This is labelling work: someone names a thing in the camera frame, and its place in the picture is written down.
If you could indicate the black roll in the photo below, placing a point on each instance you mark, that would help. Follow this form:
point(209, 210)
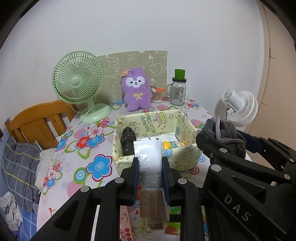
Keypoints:
point(127, 139)

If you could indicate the cotton swab container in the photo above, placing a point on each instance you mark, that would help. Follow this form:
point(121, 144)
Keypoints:
point(156, 96)

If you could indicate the wooden chair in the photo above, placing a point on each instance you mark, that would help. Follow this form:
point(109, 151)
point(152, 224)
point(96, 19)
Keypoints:
point(31, 125)

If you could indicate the yellow cartoon fabric storage box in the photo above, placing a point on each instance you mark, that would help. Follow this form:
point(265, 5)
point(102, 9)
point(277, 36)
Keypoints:
point(154, 124)

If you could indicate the green desk fan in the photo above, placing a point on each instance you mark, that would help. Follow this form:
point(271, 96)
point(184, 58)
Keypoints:
point(77, 79)

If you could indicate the green tissue pack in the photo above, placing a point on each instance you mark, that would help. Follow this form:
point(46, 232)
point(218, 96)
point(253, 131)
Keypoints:
point(174, 225)

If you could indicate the purple plush toy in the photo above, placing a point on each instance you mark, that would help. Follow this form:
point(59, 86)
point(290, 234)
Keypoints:
point(135, 86)

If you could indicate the beige stockings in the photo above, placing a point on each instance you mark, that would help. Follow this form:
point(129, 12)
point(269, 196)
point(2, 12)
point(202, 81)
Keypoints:
point(153, 206)

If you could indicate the white cloth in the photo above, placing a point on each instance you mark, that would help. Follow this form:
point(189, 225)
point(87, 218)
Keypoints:
point(165, 137)

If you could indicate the pink wet wipes pack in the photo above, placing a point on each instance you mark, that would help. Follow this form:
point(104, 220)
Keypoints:
point(125, 230)

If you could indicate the grey drawstring pouch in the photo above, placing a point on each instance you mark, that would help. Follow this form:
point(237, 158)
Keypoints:
point(226, 133)

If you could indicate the white standing fan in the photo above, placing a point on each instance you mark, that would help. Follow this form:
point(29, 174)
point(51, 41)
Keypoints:
point(243, 107)

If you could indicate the patterned cardboard backboard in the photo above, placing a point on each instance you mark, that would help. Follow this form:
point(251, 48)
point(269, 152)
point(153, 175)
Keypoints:
point(153, 63)

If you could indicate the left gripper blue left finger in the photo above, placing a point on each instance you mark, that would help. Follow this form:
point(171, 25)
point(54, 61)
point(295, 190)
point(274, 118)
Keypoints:
point(135, 166)

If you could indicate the beige door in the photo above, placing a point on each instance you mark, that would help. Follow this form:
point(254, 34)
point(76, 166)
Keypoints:
point(276, 96)

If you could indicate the yellow cartoon tissue pack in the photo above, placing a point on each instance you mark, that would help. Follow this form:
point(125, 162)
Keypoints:
point(172, 144)

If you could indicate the green cup on jar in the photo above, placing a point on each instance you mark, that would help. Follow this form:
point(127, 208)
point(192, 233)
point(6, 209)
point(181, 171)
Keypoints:
point(180, 74)

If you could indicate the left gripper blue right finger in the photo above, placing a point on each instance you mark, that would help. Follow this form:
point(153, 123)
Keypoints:
point(168, 181)

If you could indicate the glass mason jar mug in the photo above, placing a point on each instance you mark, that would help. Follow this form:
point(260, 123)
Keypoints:
point(176, 91)

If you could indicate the grey plaid bedding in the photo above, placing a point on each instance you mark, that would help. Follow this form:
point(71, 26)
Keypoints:
point(19, 170)

